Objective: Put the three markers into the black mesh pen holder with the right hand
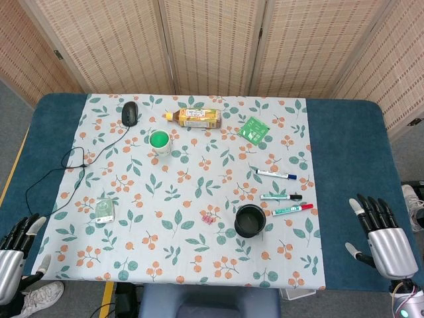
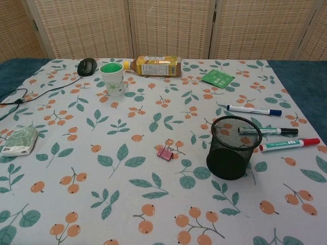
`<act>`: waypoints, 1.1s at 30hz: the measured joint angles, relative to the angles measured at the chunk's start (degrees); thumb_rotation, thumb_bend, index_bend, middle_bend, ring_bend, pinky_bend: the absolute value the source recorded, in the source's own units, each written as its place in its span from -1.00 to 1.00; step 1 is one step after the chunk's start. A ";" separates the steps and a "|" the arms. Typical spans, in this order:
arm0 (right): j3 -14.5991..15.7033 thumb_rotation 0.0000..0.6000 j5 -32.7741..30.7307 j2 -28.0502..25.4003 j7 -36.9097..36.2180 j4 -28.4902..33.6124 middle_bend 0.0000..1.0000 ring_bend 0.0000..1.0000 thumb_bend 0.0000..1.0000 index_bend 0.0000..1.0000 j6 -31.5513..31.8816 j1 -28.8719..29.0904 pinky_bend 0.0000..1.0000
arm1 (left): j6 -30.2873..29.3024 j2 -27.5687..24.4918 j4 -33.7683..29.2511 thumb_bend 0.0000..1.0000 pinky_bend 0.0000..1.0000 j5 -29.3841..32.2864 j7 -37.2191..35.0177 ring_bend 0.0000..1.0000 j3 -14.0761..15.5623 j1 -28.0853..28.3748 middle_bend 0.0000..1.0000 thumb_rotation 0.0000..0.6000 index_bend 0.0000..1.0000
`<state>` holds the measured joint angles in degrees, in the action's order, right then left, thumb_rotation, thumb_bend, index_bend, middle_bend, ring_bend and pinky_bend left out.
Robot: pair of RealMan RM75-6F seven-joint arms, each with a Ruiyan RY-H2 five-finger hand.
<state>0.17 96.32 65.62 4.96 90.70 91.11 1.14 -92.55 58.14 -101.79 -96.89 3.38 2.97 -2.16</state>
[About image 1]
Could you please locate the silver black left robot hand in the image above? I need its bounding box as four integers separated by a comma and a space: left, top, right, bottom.
0, 213, 52, 305

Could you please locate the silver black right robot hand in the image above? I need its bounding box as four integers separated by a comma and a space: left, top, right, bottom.
344, 193, 419, 280

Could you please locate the red-capped green marker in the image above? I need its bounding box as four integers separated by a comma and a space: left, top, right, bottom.
271, 203, 314, 217

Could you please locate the black-capped green marker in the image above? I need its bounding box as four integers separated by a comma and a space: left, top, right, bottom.
259, 193, 303, 201

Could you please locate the blue-capped white marker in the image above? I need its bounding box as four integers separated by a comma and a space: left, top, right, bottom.
255, 168, 298, 181

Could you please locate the black mesh pen holder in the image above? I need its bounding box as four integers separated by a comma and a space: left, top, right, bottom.
234, 203, 267, 239

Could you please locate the white sneaker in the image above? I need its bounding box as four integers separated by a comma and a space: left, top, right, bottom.
401, 184, 424, 233
19, 280, 66, 318

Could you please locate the white box under table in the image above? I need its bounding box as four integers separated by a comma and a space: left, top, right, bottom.
279, 287, 316, 301

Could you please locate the green white tissue pack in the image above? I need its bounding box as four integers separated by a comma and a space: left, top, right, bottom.
95, 197, 115, 225

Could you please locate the blue felt table cover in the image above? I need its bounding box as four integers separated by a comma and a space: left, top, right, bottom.
0, 92, 410, 292

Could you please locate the black device under table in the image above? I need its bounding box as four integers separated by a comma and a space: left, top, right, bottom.
114, 283, 143, 314

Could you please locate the green square packet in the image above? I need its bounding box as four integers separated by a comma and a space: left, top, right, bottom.
237, 115, 271, 146

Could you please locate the grey blue padded seat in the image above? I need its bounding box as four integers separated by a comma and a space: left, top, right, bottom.
138, 284, 282, 318

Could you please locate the black computer mouse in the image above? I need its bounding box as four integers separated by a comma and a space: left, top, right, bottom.
121, 101, 138, 127

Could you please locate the floral orange fruit tablecloth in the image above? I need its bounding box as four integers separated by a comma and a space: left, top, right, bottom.
35, 93, 327, 292

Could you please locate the white paper cup green inside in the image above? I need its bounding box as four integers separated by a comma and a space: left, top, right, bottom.
148, 129, 172, 158

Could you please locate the yellow label tea bottle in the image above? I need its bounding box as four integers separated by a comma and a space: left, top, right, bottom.
162, 107, 223, 129

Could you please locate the woven bamboo folding screen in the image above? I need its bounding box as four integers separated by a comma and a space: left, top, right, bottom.
0, 0, 424, 140

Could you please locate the black mouse cable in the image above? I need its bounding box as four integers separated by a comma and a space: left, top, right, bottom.
25, 125, 130, 219

